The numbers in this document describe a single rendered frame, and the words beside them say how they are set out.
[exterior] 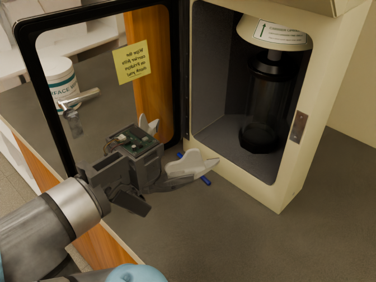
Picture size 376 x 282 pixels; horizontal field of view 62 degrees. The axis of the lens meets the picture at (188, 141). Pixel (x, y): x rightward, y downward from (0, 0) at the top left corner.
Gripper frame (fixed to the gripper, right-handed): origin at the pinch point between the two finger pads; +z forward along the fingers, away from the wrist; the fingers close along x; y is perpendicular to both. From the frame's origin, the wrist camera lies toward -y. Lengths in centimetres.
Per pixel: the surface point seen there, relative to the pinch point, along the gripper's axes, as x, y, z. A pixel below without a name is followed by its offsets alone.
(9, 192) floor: 140, -120, -17
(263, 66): 0.6, 5.8, 22.9
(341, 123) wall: -10, -24, 60
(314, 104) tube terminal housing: -13.9, 6.5, 16.6
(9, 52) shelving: 121, -27, 9
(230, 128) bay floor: 9.1, -17.7, 26.1
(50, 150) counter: 46, -26, -10
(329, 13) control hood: -13.1, 22.5, 13.0
